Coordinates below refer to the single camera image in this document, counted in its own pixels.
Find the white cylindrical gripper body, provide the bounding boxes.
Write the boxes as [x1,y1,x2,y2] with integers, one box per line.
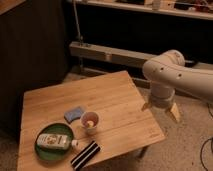
[149,83,175,109]

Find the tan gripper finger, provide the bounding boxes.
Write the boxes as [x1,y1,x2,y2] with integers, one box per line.
[141,102,152,111]
[166,103,181,123]

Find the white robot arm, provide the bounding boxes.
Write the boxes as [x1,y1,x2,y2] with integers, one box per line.
[142,50,213,122]

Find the wooden table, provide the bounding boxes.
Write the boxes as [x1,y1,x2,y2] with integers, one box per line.
[17,71,165,171]

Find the white paper cup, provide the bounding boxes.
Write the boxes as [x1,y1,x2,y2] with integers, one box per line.
[80,112,99,135]

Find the grey baseboard heater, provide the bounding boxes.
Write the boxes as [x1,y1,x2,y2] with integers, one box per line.
[69,41,213,71]

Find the blue sponge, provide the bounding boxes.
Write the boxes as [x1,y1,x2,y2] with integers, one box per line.
[64,106,84,123]

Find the black white striped cloth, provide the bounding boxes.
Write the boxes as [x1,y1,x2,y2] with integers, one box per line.
[71,141,100,171]

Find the white green-labelled bottle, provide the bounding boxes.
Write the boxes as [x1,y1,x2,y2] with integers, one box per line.
[36,133,78,150]

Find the green round plate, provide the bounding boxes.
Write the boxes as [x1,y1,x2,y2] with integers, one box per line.
[34,123,78,162]

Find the metal pole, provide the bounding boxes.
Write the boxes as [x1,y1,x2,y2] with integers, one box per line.
[72,0,83,45]

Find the black floor cable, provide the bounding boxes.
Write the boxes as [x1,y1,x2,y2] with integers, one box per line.
[199,103,213,171]

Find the wooden wall shelf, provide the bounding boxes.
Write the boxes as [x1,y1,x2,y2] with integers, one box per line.
[67,0,213,21]

